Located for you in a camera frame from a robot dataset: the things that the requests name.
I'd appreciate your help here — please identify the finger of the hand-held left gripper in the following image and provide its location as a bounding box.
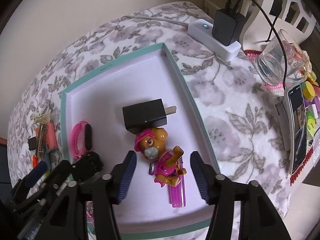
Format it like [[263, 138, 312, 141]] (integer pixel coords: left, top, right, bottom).
[[14, 161, 48, 198], [41, 159, 74, 189]]

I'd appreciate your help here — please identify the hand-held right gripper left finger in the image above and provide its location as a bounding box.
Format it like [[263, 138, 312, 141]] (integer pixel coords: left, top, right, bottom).
[[46, 151, 137, 240]]

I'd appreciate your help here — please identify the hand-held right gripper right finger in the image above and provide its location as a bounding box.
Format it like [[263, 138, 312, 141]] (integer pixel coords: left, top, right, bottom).
[[190, 151, 292, 240]]

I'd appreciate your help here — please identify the black toy car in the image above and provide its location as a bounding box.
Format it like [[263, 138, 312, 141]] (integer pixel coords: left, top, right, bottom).
[[71, 152, 104, 180]]

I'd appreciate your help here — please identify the purple lighter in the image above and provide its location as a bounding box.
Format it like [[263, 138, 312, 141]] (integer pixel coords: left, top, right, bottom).
[[168, 156, 187, 208]]

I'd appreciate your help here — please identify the pink smart band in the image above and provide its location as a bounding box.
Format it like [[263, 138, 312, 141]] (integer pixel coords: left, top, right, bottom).
[[71, 121, 92, 158]]

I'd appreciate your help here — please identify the pink dog toy figure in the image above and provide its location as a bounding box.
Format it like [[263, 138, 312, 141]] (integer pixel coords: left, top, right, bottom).
[[135, 127, 187, 187]]

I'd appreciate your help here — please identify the cream hair claw clip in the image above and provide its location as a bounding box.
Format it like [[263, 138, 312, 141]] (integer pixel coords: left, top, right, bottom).
[[31, 114, 50, 125]]

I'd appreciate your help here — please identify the black charger plug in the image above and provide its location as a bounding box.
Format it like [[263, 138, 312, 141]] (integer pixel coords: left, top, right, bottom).
[[122, 99, 178, 134]]

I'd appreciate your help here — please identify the teal cardboard box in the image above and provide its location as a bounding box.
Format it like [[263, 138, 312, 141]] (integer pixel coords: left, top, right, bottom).
[[60, 42, 222, 235]]

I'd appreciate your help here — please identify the gold patterned barrette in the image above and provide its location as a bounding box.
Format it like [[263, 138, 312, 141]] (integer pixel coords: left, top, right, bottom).
[[35, 123, 50, 158]]

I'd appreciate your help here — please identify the white smartphone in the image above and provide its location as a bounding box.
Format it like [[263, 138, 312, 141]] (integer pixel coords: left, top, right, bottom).
[[284, 84, 310, 175]]

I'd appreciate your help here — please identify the red trimmed crochet mat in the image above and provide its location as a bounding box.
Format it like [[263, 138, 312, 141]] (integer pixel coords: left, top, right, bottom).
[[290, 140, 320, 182]]

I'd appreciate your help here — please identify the pink crochet coaster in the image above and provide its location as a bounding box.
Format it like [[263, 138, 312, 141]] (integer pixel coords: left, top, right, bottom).
[[246, 49, 288, 92]]

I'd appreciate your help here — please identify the pile of colourful small toys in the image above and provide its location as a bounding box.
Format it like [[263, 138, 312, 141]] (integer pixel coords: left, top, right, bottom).
[[301, 70, 320, 145]]

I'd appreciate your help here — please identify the clear glass cup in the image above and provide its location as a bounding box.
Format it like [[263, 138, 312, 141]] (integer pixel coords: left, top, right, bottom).
[[254, 29, 309, 85]]

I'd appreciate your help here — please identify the white power strip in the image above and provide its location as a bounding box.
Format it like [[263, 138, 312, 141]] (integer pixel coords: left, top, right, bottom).
[[187, 19, 242, 62]]

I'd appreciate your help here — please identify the black power adapter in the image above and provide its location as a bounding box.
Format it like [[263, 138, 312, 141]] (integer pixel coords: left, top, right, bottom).
[[211, 9, 247, 47]]

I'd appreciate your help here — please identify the black charging cable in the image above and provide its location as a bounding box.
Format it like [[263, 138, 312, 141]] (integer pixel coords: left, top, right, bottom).
[[224, 0, 289, 95]]

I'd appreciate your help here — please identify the grey power strip cable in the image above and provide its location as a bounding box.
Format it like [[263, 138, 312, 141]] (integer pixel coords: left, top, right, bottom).
[[124, 14, 190, 27]]

